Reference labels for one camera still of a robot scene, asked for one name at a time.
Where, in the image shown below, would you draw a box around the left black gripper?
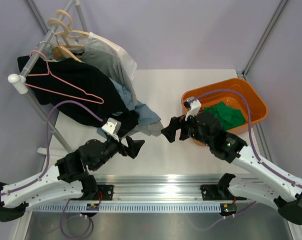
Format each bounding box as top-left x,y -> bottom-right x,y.
92,129 -> 144,171

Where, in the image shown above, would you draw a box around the white t shirt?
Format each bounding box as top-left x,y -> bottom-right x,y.
87,32 -> 137,81

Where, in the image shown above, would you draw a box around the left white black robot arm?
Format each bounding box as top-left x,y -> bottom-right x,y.
0,136 -> 145,222

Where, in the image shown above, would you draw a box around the wooden hanger front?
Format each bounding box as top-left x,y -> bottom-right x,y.
53,45 -> 82,63

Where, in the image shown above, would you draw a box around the grey t shirt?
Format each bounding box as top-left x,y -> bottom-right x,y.
80,42 -> 137,106

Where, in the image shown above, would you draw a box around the wooden hanger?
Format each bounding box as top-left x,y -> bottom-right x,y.
47,9 -> 89,49
53,45 -> 82,63

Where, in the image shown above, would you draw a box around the metal clothes rack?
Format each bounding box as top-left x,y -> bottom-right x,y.
8,0 -> 88,153

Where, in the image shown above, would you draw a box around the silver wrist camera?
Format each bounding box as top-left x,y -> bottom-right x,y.
183,96 -> 201,120
102,118 -> 121,142

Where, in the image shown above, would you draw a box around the black t shirt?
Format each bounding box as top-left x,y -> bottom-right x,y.
26,58 -> 129,120

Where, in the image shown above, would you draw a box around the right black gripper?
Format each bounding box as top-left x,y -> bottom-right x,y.
161,108 -> 213,147

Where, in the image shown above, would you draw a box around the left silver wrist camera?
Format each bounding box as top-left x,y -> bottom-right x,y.
102,118 -> 121,142

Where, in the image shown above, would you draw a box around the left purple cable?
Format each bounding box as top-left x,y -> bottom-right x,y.
0,100 -> 108,238

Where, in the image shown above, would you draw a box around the slotted grey cable duct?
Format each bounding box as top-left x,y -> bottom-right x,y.
34,202 -> 221,213

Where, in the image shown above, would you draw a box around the light blue shirt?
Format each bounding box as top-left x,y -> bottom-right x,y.
111,80 -> 163,137

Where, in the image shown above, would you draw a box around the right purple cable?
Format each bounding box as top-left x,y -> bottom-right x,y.
189,89 -> 302,232

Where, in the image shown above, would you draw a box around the orange plastic basket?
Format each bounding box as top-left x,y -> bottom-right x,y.
181,78 -> 268,144

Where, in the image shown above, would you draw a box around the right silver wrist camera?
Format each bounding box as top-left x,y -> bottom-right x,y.
183,96 -> 201,120

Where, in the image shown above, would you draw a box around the purple cable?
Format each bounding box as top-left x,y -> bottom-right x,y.
189,89 -> 302,232
0,100 -> 108,238

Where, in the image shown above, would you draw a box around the pink wire hanger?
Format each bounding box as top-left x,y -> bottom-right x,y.
24,50 -> 104,105

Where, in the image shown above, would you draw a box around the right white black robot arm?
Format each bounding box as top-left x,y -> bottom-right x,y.
161,112 -> 302,225

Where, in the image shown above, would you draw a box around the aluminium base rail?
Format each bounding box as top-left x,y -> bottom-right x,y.
93,173 -> 254,203

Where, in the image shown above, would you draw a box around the wooden hanger rear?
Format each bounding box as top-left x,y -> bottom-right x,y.
47,9 -> 89,49

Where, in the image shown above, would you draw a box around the green t shirt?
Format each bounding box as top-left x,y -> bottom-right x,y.
201,102 -> 245,130

